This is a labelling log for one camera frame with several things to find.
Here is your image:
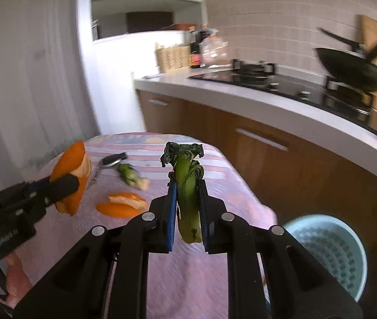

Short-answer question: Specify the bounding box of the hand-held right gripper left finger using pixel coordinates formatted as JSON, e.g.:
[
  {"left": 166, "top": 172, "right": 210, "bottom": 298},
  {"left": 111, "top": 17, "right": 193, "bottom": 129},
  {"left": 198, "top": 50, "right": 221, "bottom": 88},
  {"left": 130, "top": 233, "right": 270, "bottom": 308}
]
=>
[{"left": 12, "top": 179, "right": 179, "bottom": 319}]

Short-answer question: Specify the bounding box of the clear plastic bag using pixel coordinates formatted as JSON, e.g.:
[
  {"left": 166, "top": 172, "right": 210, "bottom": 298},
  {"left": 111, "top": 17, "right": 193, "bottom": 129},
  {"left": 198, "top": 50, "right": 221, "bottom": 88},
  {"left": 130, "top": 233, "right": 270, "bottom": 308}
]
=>
[{"left": 200, "top": 28, "right": 230, "bottom": 69}]

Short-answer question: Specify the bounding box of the kitchen counter with wooden cabinets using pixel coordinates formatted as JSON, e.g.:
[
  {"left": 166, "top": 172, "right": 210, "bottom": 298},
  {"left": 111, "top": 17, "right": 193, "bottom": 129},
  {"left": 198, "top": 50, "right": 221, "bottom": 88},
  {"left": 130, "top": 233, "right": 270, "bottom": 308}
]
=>
[{"left": 130, "top": 66, "right": 377, "bottom": 306}]

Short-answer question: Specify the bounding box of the orange peel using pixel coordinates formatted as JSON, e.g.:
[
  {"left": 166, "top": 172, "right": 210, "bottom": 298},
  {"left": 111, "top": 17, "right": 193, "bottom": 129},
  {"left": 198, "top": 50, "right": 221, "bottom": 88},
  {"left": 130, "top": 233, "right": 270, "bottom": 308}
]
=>
[
  {"left": 96, "top": 203, "right": 143, "bottom": 219},
  {"left": 108, "top": 193, "right": 148, "bottom": 211},
  {"left": 50, "top": 140, "right": 93, "bottom": 216}
]

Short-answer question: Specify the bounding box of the light blue plastic basket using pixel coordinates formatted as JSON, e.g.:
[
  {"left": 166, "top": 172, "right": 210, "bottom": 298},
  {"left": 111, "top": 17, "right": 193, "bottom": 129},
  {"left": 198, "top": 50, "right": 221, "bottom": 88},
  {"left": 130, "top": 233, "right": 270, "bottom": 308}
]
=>
[{"left": 281, "top": 214, "right": 368, "bottom": 303}]

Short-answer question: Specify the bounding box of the green bok choy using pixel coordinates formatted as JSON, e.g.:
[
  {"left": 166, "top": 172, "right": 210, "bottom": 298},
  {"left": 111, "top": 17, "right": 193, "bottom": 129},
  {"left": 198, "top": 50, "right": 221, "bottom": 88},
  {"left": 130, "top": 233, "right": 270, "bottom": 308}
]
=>
[{"left": 160, "top": 141, "right": 205, "bottom": 244}]

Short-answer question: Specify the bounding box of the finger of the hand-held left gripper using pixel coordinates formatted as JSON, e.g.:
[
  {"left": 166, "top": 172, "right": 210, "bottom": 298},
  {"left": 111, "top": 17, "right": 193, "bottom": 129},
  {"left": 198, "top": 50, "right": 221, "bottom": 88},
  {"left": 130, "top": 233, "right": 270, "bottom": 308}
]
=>
[{"left": 26, "top": 174, "right": 80, "bottom": 207}]

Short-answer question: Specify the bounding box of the round table with pink cloth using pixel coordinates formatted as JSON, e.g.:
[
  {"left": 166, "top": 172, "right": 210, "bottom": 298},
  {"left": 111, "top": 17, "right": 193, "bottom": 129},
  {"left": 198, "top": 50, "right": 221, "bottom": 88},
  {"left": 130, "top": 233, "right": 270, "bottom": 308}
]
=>
[{"left": 0, "top": 132, "right": 279, "bottom": 319}]

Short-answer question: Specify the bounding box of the person's left hand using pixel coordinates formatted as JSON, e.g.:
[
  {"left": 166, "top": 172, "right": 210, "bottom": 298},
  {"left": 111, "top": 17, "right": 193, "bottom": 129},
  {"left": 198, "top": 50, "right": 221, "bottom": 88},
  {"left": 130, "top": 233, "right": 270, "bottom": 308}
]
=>
[{"left": 0, "top": 251, "right": 35, "bottom": 309}]

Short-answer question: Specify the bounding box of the black gas stove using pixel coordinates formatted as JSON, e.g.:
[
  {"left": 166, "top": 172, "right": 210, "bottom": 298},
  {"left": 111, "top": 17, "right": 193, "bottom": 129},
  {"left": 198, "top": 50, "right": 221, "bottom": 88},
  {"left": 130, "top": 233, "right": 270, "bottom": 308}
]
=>
[{"left": 188, "top": 58, "right": 377, "bottom": 143}]

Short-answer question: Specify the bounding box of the black wok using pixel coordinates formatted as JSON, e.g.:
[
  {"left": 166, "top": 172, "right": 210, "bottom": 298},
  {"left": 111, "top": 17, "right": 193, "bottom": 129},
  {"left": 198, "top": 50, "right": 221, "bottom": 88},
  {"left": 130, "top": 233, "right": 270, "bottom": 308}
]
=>
[{"left": 315, "top": 40, "right": 377, "bottom": 94}]

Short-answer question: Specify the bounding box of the white curtain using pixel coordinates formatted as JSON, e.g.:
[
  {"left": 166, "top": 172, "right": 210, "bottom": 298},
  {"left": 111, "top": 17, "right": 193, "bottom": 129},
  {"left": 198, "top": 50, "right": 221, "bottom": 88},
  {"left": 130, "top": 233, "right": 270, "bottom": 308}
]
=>
[{"left": 0, "top": 0, "right": 99, "bottom": 200}]

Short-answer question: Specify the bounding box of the soy sauce bottle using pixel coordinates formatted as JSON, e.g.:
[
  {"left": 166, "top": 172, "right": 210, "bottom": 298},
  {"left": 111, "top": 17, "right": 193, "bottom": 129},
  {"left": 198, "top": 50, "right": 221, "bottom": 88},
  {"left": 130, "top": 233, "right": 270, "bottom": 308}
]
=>
[{"left": 190, "top": 27, "right": 203, "bottom": 70}]

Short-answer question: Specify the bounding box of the dark cabinet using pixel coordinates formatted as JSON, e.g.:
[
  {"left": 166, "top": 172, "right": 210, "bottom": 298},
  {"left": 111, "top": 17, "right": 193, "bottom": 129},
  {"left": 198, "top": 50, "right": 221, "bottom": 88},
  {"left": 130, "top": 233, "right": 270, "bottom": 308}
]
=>
[{"left": 126, "top": 11, "right": 173, "bottom": 34}]

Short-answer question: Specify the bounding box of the black spatula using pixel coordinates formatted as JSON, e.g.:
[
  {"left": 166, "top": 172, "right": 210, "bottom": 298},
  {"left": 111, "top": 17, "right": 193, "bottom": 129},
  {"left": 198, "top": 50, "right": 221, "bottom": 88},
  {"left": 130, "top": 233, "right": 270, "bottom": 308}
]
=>
[{"left": 319, "top": 27, "right": 365, "bottom": 52}]

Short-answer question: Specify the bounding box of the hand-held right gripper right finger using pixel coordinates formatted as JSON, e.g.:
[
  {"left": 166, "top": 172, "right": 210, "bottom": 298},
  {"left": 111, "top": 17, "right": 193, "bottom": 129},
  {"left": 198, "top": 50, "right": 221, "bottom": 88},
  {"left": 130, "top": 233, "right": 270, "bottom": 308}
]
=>
[{"left": 197, "top": 179, "right": 365, "bottom": 319}]

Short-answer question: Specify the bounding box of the small bok choy piece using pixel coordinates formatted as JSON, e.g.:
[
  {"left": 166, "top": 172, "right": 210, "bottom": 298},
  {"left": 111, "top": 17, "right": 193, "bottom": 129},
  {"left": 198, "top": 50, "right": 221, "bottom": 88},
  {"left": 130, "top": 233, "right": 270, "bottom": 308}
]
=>
[{"left": 116, "top": 163, "right": 151, "bottom": 191}]

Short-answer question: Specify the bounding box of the beige utensil basket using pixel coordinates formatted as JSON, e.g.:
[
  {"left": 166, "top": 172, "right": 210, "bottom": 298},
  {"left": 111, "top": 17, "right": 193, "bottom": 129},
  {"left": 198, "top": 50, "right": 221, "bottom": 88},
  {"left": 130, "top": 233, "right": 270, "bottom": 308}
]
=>
[{"left": 155, "top": 42, "right": 192, "bottom": 74}]

